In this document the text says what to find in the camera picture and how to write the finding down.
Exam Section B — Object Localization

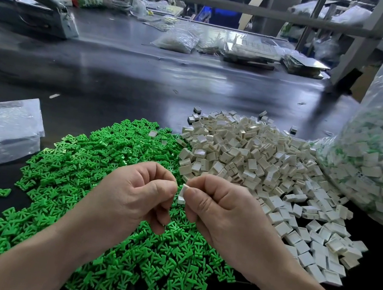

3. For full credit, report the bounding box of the person's right hand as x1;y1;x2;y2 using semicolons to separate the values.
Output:
169;170;309;290

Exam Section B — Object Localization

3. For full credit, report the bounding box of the person's left hand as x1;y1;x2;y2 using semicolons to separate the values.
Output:
69;150;183;260

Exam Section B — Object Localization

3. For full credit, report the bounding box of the small white plastic part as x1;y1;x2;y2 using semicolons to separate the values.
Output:
176;183;191;207

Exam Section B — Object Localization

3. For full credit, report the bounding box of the pile of green plastic clips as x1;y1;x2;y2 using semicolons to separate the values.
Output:
0;95;261;290

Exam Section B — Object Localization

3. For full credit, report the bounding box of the pile of white plastic caps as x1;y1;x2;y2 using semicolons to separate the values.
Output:
160;102;383;290

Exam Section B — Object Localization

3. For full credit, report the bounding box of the person's left forearm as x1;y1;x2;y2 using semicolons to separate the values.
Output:
0;206;109;290

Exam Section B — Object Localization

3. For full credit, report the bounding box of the small clear bag of parts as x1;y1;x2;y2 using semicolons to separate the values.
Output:
151;24;202;56

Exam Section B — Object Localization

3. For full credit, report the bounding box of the stack of clear flat bags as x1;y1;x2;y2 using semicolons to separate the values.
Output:
0;92;51;189

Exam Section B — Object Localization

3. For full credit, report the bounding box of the dark flat tray stack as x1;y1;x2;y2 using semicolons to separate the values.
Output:
280;50;333;81

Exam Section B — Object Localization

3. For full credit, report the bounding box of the blue crate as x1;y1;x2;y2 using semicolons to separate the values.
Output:
196;4;244;30

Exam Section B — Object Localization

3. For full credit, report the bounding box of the grey metal slanted post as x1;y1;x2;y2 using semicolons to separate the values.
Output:
327;0;383;96

